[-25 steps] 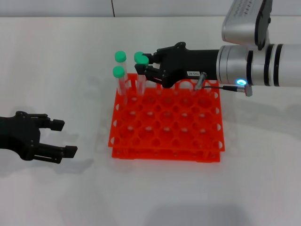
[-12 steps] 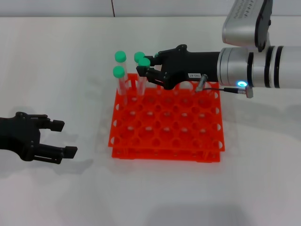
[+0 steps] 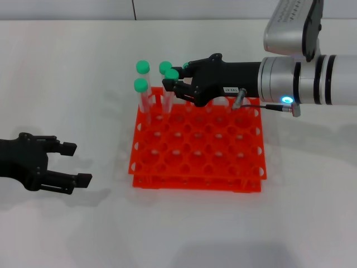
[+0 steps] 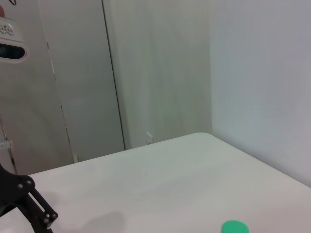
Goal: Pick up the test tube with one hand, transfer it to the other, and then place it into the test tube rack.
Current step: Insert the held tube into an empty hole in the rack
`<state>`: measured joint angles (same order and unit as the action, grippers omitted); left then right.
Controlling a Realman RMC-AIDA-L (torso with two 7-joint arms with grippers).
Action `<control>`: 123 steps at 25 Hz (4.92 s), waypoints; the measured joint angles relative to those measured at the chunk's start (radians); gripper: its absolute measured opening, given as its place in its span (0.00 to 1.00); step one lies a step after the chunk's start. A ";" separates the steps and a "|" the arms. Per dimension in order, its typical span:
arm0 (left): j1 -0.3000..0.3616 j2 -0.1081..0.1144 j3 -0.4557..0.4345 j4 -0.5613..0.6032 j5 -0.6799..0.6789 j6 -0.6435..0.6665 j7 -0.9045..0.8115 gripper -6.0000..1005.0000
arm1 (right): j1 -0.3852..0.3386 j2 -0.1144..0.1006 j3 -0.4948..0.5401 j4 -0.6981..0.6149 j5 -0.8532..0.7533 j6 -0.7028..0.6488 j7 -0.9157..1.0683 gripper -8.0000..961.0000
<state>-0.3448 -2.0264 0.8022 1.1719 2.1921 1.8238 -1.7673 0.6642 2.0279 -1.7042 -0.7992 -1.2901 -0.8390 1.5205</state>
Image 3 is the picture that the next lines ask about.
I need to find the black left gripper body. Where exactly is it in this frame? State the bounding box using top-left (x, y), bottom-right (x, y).
top-left (0, 132), bottom-right (56, 192)

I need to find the orange test tube rack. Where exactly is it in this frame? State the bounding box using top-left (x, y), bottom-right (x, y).
top-left (128, 87), bottom-right (268, 194)

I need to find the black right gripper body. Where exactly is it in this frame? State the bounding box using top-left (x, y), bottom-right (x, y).
top-left (191, 53), bottom-right (263, 108)

